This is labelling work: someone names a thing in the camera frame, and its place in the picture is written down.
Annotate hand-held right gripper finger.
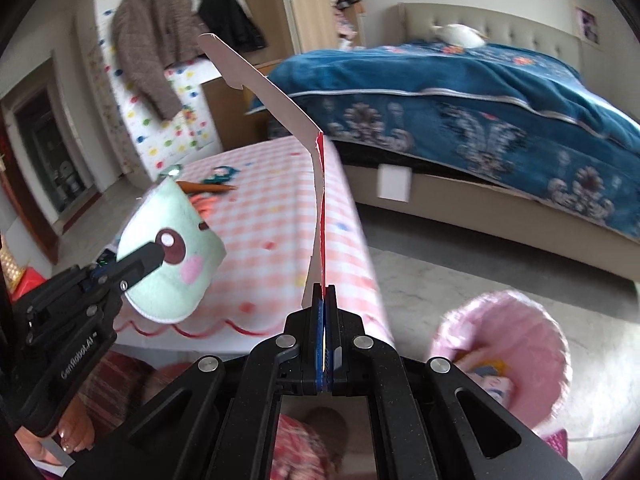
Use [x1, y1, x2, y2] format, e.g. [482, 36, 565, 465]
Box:
[325, 284, 583, 480]
[65, 282, 326, 480]

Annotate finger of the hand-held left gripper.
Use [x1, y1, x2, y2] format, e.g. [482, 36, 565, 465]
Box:
[116, 241, 167, 290]

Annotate mint green plush face pouch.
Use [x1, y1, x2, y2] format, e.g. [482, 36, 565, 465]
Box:
[116, 180, 227, 323]

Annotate red cardboard box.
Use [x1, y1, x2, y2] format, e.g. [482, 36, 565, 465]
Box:
[197, 32, 326, 311]

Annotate person's left hand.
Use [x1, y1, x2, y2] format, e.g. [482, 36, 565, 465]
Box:
[17, 402, 97, 467]

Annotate red plastic stool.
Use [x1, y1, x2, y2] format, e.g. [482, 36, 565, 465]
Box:
[10, 267, 46, 306]

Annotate pink hair clip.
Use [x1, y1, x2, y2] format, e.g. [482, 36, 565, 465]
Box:
[190, 195, 218, 218]

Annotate person's left plaid leg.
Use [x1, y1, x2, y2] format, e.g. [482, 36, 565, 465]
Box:
[80, 352, 176, 441]

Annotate person's plaid leg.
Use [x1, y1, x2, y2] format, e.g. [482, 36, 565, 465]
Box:
[275, 407, 351, 480]
[80, 352, 176, 441]

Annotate orange stick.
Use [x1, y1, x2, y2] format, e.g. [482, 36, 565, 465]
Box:
[177, 180, 238, 194]

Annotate white toilet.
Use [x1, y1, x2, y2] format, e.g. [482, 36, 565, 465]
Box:
[55, 160, 81, 196]

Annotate teal hair clip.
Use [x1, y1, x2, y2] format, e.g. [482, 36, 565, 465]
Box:
[202, 166, 238, 185]

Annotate white dotted cabinet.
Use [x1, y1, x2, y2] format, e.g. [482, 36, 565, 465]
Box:
[75, 2, 223, 183]

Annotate person's right plaid leg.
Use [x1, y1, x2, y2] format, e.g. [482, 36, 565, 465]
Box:
[275, 407, 351, 480]

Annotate pink checked tablecloth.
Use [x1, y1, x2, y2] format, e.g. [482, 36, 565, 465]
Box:
[115, 135, 396, 356]

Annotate red-brown door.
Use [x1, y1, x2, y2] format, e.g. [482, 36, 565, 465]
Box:
[0, 140, 58, 266]

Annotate white label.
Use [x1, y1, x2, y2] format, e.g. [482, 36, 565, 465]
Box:
[377, 165, 413, 203]

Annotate wooden nightstand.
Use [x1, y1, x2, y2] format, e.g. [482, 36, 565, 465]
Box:
[202, 57, 286, 153]

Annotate purple perforated basket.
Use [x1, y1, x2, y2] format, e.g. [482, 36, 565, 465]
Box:
[542, 427, 568, 458]

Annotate black jacket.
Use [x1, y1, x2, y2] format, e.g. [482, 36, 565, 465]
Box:
[197, 0, 267, 53]

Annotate blue floral blanket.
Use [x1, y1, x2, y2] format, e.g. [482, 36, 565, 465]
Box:
[247, 42, 640, 246]

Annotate wooden wardrobe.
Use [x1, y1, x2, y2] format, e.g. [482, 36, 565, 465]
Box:
[225, 0, 366, 56]

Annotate white pillow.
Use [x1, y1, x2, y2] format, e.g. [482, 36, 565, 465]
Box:
[432, 23, 488, 51]

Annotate beige upholstered bed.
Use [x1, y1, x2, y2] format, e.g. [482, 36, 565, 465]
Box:
[245, 2, 640, 281]

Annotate small wall photo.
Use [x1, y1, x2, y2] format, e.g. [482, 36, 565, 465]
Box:
[574, 6, 600, 45]

